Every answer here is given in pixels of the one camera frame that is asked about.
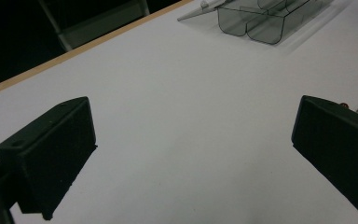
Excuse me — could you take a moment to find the clear plastic compartment box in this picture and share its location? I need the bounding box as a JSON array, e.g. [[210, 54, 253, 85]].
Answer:
[[177, 0, 335, 46]]

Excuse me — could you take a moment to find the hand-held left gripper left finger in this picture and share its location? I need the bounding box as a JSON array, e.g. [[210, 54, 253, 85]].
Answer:
[[0, 96, 99, 221]]

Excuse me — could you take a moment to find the grey metal stand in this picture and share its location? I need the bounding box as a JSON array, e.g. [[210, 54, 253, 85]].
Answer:
[[37, 0, 150, 52]]

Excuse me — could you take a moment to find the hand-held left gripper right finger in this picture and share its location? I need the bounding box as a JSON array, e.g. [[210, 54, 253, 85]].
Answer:
[[291, 94, 358, 212]]

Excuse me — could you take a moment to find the small red object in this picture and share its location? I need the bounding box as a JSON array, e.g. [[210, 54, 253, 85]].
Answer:
[[338, 102, 358, 115]]

